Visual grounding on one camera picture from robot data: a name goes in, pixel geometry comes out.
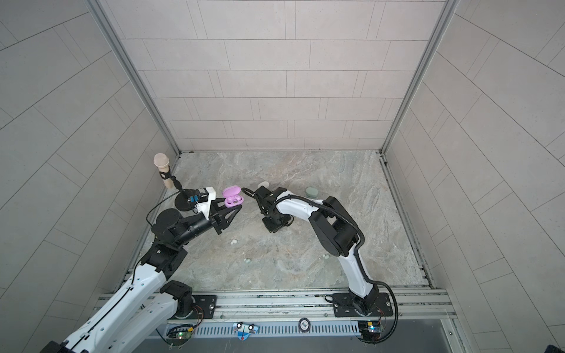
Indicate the right green circuit board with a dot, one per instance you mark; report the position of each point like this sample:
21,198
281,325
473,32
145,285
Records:
370,332

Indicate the round black sticker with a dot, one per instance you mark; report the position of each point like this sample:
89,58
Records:
304,325

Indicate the left green circuit board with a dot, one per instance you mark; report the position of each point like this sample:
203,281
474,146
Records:
180,335

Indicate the pink earbud charging case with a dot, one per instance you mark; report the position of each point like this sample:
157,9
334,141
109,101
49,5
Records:
232,196

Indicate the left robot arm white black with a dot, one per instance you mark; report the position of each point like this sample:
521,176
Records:
150,297

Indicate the green circuit board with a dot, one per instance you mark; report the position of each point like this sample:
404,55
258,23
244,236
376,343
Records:
180,335
370,332

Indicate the aluminium rail frame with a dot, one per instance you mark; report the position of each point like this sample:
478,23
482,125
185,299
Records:
413,302

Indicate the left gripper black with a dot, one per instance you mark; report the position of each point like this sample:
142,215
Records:
217,221

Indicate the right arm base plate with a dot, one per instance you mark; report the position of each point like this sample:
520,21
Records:
343,306

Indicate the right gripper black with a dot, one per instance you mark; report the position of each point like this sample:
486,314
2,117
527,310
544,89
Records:
272,227

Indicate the blue white small device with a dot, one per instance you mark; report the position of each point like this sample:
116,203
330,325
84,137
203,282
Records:
244,331

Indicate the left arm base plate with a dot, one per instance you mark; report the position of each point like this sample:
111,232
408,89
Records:
197,307

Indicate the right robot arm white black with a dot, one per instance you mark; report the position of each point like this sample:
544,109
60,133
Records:
335,229

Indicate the white earbud charging case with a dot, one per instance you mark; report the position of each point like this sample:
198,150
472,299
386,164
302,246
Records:
264,184

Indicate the beige microphone on black stand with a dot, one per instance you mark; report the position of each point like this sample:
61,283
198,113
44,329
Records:
161,161

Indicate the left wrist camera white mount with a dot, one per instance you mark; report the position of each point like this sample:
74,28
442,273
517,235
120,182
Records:
199,200

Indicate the green earbud charging case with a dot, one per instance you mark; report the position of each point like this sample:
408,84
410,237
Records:
312,192

